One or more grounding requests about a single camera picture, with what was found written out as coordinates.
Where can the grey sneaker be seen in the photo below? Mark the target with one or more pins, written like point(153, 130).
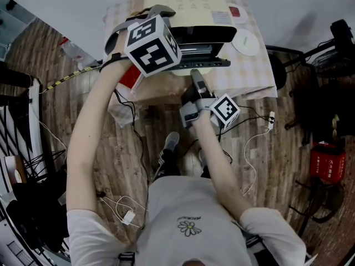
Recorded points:
point(172, 140)

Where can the black bags pile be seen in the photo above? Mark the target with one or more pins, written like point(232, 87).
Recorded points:
point(36, 209)

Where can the brown cardboard box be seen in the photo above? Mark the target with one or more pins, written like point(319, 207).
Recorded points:
point(15, 169)

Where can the red and white box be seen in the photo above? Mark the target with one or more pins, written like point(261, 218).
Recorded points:
point(130, 77)

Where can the black trouser leg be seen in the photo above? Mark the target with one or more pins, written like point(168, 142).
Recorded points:
point(167, 163)

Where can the plain white round lid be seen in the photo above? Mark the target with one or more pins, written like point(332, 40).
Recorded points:
point(245, 41)

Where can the black floor fan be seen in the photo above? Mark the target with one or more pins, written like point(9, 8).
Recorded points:
point(335, 60)

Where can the black toaster oven door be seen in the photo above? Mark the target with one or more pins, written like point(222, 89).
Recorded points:
point(201, 55)

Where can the black metal stand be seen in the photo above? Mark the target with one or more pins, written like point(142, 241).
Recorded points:
point(319, 204)

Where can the white flower print t-shirt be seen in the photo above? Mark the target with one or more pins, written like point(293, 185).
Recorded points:
point(188, 204)

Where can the clear plastic bag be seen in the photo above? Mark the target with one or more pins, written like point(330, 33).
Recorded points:
point(122, 112)

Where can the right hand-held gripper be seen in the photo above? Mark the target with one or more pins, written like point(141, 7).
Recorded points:
point(224, 110)

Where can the white board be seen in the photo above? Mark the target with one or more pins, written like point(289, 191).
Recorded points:
point(35, 120)

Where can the white round lid red label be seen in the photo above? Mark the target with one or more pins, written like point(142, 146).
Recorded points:
point(238, 13)

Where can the checked tablecloth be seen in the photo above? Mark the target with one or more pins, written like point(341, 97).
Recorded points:
point(244, 71)

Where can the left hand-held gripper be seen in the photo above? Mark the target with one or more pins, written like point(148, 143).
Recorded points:
point(152, 47)

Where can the red fire equipment box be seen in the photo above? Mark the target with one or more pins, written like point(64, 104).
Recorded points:
point(327, 161)

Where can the person's left forearm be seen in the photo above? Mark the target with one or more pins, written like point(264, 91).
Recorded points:
point(88, 126)

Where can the black round stool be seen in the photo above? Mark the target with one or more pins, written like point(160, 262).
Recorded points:
point(277, 71)

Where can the person's right forearm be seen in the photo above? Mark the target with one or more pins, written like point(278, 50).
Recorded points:
point(216, 159)

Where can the cream toaster oven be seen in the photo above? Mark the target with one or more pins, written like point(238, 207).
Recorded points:
point(191, 4)

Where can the plastic bag with red items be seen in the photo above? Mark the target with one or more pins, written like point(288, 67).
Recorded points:
point(76, 51)

